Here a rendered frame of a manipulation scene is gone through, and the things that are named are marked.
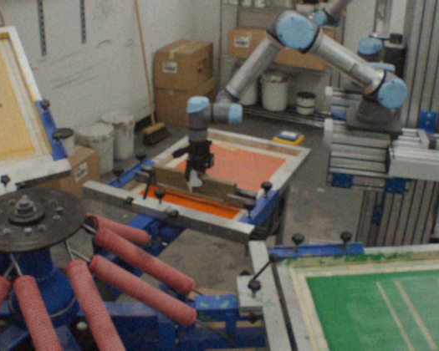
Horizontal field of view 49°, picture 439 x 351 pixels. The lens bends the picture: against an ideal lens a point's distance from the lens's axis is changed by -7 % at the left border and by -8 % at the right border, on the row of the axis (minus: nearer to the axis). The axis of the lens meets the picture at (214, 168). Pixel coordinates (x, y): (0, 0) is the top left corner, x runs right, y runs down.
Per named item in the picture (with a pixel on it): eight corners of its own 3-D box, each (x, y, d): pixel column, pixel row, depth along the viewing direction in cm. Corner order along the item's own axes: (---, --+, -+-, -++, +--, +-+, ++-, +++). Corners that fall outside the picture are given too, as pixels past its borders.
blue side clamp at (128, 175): (145, 171, 224) (145, 157, 221) (155, 174, 222) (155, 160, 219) (104, 201, 199) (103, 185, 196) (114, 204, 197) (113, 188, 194)
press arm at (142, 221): (150, 217, 179) (149, 206, 177) (164, 222, 177) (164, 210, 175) (121, 241, 165) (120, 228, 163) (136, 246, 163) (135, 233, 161)
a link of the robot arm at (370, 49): (351, 65, 237) (354, 38, 231) (362, 61, 247) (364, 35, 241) (375, 70, 230) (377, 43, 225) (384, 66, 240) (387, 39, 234)
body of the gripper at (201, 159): (205, 175, 189) (205, 144, 184) (184, 170, 192) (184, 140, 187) (214, 167, 195) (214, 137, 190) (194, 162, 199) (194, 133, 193)
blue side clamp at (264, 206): (265, 201, 202) (266, 185, 199) (277, 205, 200) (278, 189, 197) (233, 239, 177) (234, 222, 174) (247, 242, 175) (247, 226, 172)
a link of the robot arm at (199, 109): (211, 102, 179) (186, 102, 179) (210, 131, 183) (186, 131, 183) (211, 95, 186) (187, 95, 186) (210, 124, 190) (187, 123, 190)
